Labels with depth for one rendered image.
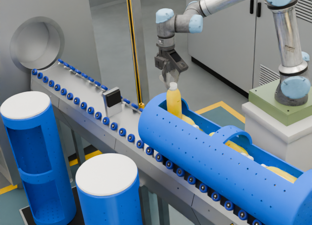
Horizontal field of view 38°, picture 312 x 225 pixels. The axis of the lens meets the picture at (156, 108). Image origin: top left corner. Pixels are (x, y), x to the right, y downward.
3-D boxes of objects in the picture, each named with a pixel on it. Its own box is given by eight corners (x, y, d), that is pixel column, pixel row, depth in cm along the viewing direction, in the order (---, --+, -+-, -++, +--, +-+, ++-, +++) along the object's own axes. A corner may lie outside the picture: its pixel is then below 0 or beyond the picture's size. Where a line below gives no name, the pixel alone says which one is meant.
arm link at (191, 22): (204, 8, 194) (178, 8, 197) (200, 18, 185) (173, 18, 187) (204, 26, 198) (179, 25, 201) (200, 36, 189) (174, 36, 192)
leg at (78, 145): (85, 169, 368) (71, 103, 334) (89, 172, 365) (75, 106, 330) (79, 172, 365) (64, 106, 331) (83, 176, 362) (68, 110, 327)
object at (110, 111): (120, 109, 268) (116, 86, 260) (124, 112, 266) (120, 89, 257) (106, 116, 263) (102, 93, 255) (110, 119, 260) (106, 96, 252)
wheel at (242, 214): (242, 207, 191) (239, 207, 190) (250, 212, 188) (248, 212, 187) (237, 216, 192) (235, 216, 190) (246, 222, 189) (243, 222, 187)
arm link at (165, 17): (173, 14, 186) (152, 14, 188) (174, 39, 192) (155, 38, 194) (177, 7, 193) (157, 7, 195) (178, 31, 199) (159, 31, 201)
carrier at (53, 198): (33, 204, 318) (35, 234, 295) (0, 98, 270) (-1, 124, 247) (74, 194, 323) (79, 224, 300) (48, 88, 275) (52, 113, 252)
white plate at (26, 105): (0, 96, 269) (1, 98, 270) (-1, 122, 246) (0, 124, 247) (48, 87, 274) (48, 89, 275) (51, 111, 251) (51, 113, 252)
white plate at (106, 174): (116, 202, 190) (116, 203, 191) (148, 161, 210) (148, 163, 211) (62, 183, 202) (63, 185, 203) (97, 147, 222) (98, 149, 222)
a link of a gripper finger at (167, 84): (161, 86, 212) (162, 67, 208) (170, 90, 208) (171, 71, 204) (156, 87, 210) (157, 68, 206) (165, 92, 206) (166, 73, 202)
